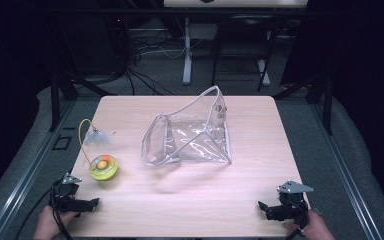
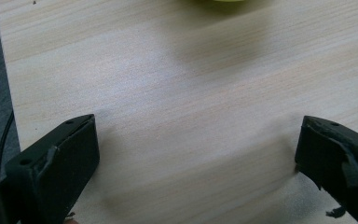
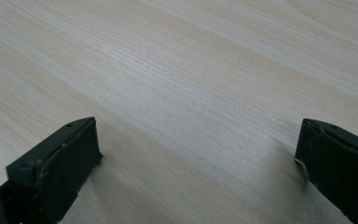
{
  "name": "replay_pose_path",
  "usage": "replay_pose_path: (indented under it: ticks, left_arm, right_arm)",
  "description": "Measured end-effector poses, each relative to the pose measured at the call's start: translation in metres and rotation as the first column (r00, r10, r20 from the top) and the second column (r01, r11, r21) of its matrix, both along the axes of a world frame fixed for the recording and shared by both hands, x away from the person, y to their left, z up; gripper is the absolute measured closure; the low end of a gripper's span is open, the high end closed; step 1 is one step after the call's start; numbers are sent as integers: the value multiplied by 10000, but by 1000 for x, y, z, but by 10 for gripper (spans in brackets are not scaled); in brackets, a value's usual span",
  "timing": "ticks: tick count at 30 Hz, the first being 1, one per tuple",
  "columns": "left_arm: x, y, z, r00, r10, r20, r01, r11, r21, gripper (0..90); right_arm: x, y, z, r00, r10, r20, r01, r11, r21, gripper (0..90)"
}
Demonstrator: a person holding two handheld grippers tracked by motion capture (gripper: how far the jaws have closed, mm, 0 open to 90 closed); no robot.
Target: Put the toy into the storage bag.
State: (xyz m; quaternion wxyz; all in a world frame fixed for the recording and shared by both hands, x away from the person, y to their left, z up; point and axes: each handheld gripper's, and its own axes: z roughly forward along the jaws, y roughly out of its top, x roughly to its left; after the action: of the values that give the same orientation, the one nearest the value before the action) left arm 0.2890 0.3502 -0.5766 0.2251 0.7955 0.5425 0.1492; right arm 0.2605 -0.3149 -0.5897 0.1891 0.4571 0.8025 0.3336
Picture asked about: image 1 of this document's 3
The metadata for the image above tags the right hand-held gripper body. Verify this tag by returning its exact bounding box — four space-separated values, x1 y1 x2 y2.
270 179 315 228

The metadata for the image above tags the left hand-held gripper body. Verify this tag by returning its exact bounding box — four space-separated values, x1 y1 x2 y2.
48 172 83 213

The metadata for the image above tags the person's right hand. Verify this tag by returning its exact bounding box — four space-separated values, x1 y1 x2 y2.
283 209 336 240

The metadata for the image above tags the person's left hand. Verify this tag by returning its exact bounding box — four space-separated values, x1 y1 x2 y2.
32 205 80 240

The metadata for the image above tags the yellow ball toy with feather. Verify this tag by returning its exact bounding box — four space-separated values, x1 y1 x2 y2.
78 118 119 182

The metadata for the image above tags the clear plastic zipper pouch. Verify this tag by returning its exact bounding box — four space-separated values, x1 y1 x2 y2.
141 85 233 167

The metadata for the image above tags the black metal stand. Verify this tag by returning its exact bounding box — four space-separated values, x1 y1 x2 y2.
48 13 118 132
272 71 334 136

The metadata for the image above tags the white table leg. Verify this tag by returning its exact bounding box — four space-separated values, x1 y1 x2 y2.
182 17 193 86

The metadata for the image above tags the white tabletop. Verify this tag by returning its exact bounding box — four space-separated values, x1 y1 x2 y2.
163 0 309 9

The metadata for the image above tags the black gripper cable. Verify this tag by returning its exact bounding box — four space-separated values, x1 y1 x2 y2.
13 187 55 240
51 198 74 240

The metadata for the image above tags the aluminium floor rail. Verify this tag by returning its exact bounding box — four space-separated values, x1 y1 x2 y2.
308 103 384 240
0 99 78 240

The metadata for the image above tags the black floor socket frame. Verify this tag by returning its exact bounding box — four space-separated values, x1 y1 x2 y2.
51 135 73 151

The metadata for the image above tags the bundle of floor cables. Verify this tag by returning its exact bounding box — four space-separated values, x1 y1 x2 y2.
123 19 188 97

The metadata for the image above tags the black metal chair frame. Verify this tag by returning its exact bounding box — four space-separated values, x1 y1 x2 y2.
210 14 286 93

